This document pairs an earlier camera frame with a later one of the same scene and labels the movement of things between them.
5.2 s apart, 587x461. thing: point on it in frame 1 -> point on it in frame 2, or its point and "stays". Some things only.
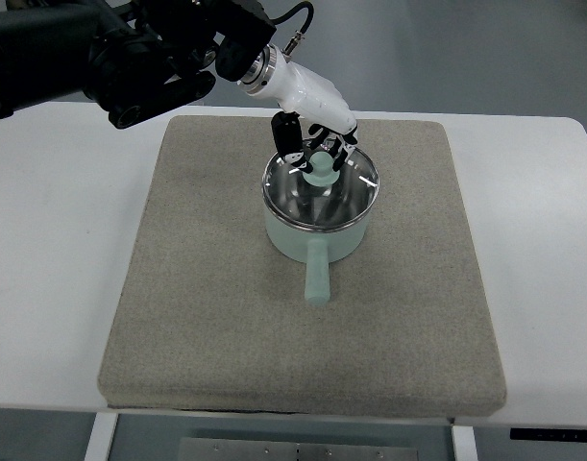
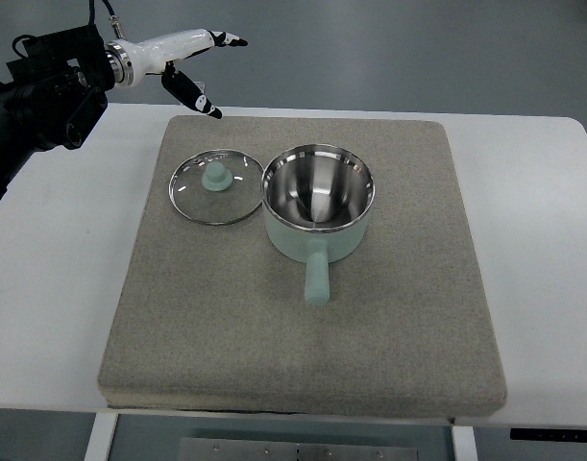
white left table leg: [101, 435] stays
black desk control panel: [554, 433] stays
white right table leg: [464, 443] stays
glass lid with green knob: [324, 199] -> [216, 187]
